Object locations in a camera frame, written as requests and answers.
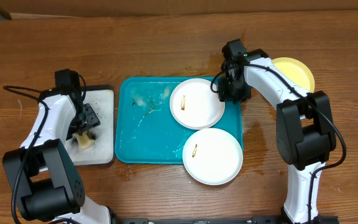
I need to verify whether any white plate upper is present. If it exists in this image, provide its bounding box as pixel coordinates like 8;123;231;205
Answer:
170;78;225;129

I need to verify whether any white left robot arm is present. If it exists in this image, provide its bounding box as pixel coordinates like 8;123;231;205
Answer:
2;88;116;223

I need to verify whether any white plate lower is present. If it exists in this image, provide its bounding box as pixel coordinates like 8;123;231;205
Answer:
182;128;243;185

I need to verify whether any black soapy water tray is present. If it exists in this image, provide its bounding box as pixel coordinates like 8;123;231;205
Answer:
65;85;114;166

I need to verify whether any white plate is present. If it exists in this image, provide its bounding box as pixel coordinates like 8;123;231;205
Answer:
170;78;225;129
182;128;243;185

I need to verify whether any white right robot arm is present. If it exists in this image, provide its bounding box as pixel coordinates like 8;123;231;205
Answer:
214;47;336;223

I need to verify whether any yellow round plate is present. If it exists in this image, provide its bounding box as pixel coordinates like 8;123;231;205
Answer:
272;57;315;92

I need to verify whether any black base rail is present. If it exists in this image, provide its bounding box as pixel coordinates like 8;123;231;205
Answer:
116;215;340;224

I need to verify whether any teal plastic tray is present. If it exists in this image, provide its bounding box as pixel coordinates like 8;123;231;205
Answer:
114;76;244;165

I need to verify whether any yellow sponge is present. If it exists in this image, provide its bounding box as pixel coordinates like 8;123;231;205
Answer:
73;131;95;151

